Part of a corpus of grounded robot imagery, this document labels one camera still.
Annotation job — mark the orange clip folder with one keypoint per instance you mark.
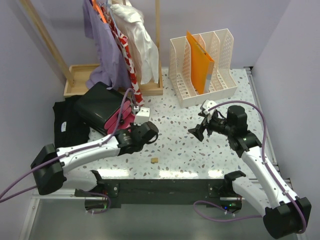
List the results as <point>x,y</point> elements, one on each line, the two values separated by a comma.
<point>202,65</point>

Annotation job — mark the white hanging garment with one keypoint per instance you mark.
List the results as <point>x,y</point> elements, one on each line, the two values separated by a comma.
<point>144,52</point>

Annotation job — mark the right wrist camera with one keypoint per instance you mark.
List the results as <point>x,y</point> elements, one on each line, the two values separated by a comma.
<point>207,107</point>

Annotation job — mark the purple hanging shirt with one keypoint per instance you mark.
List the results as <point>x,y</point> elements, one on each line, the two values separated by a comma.
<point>112,69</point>

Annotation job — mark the small tan eraser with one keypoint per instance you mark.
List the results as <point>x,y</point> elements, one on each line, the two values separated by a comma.
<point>154,160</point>

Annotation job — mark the wooden clothes rack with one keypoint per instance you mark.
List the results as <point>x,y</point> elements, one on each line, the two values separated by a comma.
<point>60,25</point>

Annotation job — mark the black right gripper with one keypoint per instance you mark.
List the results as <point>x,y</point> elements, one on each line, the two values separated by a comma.
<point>198,130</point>

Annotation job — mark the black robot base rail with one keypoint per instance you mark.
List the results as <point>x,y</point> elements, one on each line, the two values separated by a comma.
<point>158,192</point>

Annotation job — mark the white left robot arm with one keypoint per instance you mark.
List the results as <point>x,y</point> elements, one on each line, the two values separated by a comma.
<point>51,166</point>

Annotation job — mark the pink middle drawer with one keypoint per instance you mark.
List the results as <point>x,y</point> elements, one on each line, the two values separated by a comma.
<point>127,117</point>

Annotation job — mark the black cloth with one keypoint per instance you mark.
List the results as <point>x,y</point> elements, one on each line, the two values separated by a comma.
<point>69,128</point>

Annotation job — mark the cream plastic file organizer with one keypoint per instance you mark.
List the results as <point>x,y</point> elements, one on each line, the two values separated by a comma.
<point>219,45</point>

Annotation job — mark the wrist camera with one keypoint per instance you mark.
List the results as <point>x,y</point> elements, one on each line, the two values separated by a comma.
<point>141,115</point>
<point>207,107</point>

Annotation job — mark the orange clothes hanger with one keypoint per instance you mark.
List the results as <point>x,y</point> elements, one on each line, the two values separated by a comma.
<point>99,7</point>

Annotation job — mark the pink bottom drawer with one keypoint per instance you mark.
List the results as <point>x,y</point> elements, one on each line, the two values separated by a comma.
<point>125,122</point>

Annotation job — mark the pink drawer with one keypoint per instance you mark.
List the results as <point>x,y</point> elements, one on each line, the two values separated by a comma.
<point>125,122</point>
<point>127,117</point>
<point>120,113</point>

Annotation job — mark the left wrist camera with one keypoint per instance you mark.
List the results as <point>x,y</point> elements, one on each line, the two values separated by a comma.
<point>141,115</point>

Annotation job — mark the pink top drawer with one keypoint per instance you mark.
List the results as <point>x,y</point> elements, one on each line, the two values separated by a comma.
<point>120,113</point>

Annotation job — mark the aluminium frame rail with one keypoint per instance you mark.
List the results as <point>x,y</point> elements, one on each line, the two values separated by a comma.
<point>284,95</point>

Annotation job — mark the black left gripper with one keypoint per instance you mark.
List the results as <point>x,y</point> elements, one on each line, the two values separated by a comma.
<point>132,118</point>

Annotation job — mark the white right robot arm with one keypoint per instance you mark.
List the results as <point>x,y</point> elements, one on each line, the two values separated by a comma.
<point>282,210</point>

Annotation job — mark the red poppy print garment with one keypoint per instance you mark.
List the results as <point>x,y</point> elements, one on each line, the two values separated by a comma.
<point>123,44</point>

